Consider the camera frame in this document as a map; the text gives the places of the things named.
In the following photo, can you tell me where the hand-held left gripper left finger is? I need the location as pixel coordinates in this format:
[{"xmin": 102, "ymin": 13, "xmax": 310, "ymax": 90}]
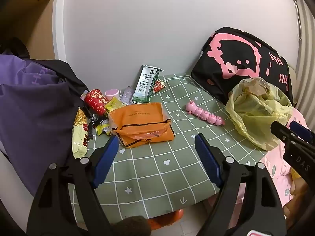
[{"xmin": 27, "ymin": 135, "xmax": 120, "ymax": 236}]

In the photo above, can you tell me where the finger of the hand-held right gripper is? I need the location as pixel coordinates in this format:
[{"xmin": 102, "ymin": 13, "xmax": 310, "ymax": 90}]
[
  {"xmin": 289, "ymin": 120, "xmax": 315, "ymax": 143},
  {"xmin": 270, "ymin": 121, "xmax": 299, "ymax": 144}
]

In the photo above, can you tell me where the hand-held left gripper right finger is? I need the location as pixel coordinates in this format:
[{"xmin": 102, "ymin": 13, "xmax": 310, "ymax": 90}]
[{"xmin": 194, "ymin": 133, "xmax": 288, "ymax": 236}]

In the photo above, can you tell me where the yellow trash bag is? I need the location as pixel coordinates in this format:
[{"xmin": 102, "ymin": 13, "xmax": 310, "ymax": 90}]
[{"xmin": 225, "ymin": 77, "xmax": 294, "ymax": 151}]

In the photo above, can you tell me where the small yellow sachet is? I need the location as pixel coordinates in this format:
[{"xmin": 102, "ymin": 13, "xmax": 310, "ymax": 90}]
[{"xmin": 96, "ymin": 119, "xmax": 112, "ymax": 136}]

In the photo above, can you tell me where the yellow snack packet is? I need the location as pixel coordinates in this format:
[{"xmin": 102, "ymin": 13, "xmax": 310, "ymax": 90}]
[{"xmin": 71, "ymin": 107, "xmax": 89, "ymax": 159}]

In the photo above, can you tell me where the black stick packet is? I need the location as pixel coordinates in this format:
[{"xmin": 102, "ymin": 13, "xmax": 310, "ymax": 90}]
[{"xmin": 87, "ymin": 113, "xmax": 100, "ymax": 140}]

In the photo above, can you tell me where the orange plastic bag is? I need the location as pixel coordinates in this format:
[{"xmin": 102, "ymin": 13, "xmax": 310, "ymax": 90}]
[{"xmin": 108, "ymin": 102, "xmax": 175, "ymax": 148}]

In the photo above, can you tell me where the yellow green sachet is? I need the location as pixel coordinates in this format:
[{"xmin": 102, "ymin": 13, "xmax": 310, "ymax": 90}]
[{"xmin": 104, "ymin": 96, "xmax": 127, "ymax": 113}]

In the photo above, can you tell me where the red paper cup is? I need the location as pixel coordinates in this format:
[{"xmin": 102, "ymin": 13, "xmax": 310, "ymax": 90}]
[{"xmin": 84, "ymin": 90, "xmax": 108, "ymax": 115}]

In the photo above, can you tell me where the purple clear wrapper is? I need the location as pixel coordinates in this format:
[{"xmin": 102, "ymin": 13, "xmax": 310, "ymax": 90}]
[{"xmin": 120, "ymin": 86, "xmax": 133, "ymax": 104}]

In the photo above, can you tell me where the green white milk carton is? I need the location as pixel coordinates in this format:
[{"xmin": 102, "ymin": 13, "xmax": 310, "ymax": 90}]
[{"xmin": 130, "ymin": 65, "xmax": 164, "ymax": 104}]

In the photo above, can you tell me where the red snack packet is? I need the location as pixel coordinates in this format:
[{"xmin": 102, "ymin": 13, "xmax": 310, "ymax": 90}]
[{"xmin": 151, "ymin": 79, "xmax": 166, "ymax": 94}]

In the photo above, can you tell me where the person's left forearm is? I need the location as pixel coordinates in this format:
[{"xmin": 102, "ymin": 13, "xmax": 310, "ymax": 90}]
[{"xmin": 111, "ymin": 215, "xmax": 152, "ymax": 236}]

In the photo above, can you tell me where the beige cushion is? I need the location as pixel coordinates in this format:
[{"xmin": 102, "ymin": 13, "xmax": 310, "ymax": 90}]
[{"xmin": 288, "ymin": 64, "xmax": 299, "ymax": 104}]

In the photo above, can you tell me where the green checked tablecloth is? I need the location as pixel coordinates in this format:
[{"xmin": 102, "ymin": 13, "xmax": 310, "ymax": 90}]
[{"xmin": 68, "ymin": 72, "xmax": 269, "ymax": 223}]

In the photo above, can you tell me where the pink caterpillar toy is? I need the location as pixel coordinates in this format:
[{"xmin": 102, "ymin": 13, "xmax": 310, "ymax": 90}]
[{"xmin": 186, "ymin": 100, "xmax": 225, "ymax": 126}]

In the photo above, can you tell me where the pink cup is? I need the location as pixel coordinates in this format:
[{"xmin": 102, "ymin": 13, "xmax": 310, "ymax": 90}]
[{"xmin": 105, "ymin": 90, "xmax": 121, "ymax": 102}]

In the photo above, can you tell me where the orange plastic stool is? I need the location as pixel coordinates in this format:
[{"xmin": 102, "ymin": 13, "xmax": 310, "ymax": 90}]
[{"xmin": 145, "ymin": 208, "xmax": 184, "ymax": 230}]

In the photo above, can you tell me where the striped curtain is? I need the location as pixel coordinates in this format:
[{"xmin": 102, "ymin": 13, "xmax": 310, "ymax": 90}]
[{"xmin": 296, "ymin": 0, "xmax": 315, "ymax": 109}]

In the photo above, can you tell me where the purple jacket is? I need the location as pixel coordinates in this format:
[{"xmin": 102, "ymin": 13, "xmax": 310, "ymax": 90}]
[{"xmin": 0, "ymin": 54, "xmax": 86, "ymax": 195}]

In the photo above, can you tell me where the black pink-print pillow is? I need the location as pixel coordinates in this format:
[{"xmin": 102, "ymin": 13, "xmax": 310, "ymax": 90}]
[{"xmin": 191, "ymin": 27, "xmax": 294, "ymax": 106}]

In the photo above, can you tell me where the black cloth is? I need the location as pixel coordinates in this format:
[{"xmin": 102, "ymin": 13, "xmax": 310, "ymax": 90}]
[{"xmin": 30, "ymin": 59, "xmax": 90, "ymax": 99}]

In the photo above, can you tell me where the dark cloth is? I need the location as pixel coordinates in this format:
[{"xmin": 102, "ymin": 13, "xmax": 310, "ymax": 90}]
[{"xmin": 0, "ymin": 37, "xmax": 30, "ymax": 57}]

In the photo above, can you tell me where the wooden shelf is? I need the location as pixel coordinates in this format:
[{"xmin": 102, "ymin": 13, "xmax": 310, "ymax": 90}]
[{"xmin": 0, "ymin": 0, "xmax": 61, "ymax": 54}]

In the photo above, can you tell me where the white cable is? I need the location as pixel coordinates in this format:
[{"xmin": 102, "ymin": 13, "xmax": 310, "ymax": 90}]
[{"xmin": 294, "ymin": 1, "xmax": 303, "ymax": 40}]

